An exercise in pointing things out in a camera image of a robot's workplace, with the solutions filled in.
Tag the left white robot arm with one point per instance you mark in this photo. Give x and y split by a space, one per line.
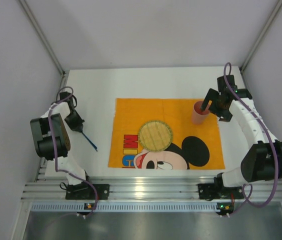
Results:
52 134

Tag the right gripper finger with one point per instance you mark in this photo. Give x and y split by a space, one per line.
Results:
225 118
210 99

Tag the orange cartoon mouse cloth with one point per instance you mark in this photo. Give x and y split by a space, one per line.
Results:
194 146

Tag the woven bamboo round plate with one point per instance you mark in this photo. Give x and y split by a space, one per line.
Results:
155 136

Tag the blue metal spoon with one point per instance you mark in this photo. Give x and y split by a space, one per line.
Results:
90 142

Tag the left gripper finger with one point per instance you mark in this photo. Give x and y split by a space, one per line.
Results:
81 124
76 128

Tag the aluminium mounting rail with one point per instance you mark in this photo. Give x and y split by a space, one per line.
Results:
124 188

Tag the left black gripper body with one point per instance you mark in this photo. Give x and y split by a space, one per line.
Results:
75 122

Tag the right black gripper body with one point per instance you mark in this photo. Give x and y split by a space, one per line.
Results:
214 104

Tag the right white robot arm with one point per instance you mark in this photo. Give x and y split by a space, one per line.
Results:
263 161

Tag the perforated metal cable strip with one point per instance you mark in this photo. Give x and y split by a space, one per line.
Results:
152 207

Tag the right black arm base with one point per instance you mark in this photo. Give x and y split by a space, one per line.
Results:
209 192

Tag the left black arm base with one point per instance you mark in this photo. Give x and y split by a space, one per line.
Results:
85 192

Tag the pink plastic cup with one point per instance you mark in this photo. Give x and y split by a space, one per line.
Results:
198 116

